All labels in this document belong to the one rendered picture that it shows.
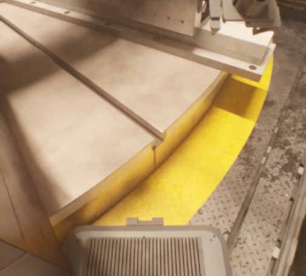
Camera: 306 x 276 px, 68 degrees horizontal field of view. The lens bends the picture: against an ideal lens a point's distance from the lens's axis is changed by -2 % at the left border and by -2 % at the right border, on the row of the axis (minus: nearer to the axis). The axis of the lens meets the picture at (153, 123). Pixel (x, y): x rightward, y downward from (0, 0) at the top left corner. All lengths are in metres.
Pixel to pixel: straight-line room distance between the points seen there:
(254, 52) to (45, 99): 1.01
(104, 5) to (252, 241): 1.46
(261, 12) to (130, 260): 0.72
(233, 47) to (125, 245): 0.98
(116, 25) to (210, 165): 0.99
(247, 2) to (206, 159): 0.89
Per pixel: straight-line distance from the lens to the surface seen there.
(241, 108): 1.53
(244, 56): 1.24
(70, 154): 0.92
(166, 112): 0.99
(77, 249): 0.83
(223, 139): 1.33
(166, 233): 0.80
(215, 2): 0.54
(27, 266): 0.57
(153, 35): 1.40
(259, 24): 0.53
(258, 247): 1.13
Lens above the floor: 1.04
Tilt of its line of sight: 50 degrees down
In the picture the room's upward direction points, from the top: 2 degrees counter-clockwise
